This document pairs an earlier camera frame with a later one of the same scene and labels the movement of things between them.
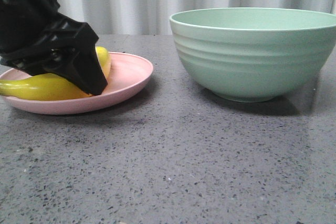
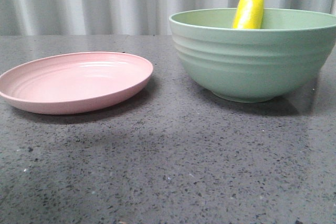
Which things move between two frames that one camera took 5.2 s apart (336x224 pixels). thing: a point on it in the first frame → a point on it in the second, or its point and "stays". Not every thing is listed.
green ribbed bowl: x=254 y=54 stays
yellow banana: x=46 y=86 → x=249 y=10
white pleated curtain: x=142 y=3 stays
